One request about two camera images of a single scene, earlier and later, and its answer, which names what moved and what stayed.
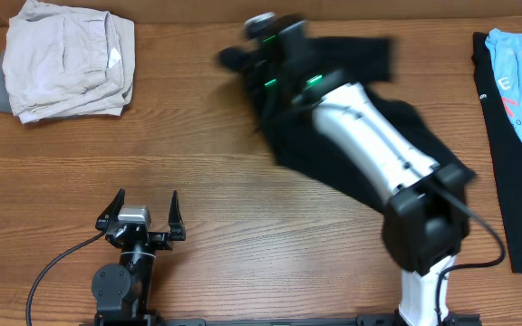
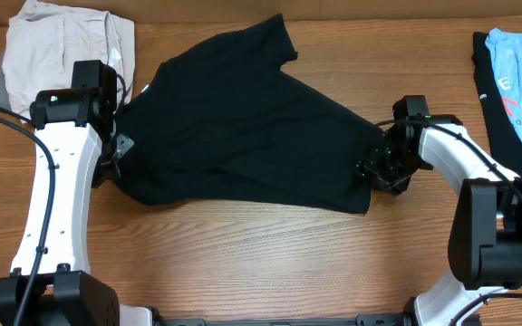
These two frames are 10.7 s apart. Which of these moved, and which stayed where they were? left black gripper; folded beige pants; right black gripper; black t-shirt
Moved: left black gripper; black t-shirt; right black gripper
Stayed: folded beige pants
